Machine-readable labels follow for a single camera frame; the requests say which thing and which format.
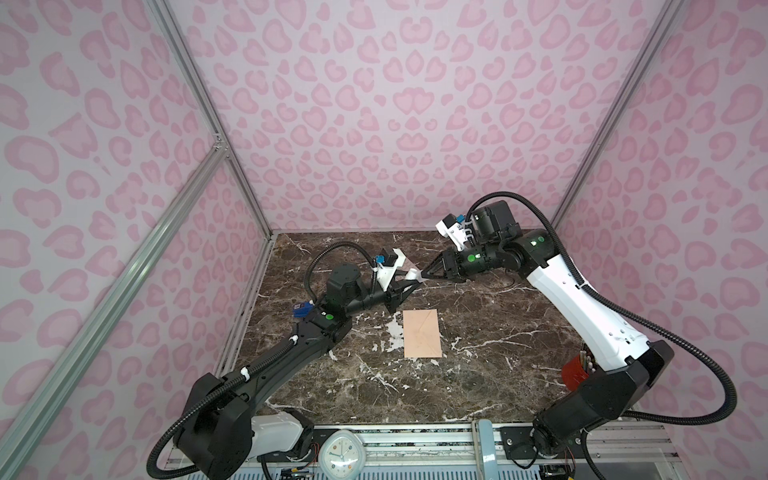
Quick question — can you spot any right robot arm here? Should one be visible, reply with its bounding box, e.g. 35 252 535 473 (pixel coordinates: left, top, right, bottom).
422 200 673 457

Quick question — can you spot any aluminium frame strut right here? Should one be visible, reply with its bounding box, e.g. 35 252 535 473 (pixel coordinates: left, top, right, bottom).
551 0 688 227

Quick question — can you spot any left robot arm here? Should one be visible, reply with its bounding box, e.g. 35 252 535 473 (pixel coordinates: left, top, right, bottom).
147 263 422 479

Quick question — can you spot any black cable conduit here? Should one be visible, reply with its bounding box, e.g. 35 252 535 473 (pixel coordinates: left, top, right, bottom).
146 241 378 480
465 190 738 427

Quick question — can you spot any aluminium frame strut left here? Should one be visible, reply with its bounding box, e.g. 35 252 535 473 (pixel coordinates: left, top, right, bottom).
146 0 273 239

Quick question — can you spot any aluminium diagonal frame bar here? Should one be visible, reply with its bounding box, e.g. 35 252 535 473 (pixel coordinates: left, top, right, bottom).
1 145 227 479

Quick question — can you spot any peach envelope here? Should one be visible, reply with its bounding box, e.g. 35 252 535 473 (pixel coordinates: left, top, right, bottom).
403 309 442 359

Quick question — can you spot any red pencil cup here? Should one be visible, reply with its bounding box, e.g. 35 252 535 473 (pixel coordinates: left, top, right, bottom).
561 351 595 392

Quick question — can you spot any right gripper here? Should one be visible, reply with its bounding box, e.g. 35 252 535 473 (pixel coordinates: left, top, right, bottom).
420 239 503 283

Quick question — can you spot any aluminium frame strut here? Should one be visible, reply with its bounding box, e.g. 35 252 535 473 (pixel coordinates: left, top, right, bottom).
146 0 273 239
551 0 688 227

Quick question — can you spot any pink calculator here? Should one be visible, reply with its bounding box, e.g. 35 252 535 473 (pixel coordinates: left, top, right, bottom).
394 248 415 275

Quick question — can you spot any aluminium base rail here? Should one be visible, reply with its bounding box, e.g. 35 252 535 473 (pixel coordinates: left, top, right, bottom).
160 422 685 480

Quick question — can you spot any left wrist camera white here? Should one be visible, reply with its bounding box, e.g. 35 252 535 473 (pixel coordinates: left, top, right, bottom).
375 248 404 291

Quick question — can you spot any white desk clock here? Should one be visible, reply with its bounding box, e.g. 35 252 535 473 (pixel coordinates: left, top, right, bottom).
318 430 367 480

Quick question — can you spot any blue stapler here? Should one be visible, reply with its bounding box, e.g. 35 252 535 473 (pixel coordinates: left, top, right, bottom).
292 301 314 319

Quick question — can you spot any right black cable conduit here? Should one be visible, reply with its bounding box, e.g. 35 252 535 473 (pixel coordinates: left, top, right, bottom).
465 190 738 427

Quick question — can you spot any white glue stick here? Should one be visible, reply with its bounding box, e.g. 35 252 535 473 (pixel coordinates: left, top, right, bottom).
405 268 424 283

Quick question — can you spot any left black cable conduit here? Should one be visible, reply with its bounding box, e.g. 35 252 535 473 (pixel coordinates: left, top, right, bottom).
146 241 378 480

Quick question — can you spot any light blue tape strip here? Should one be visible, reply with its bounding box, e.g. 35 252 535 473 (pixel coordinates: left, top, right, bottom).
472 419 500 480

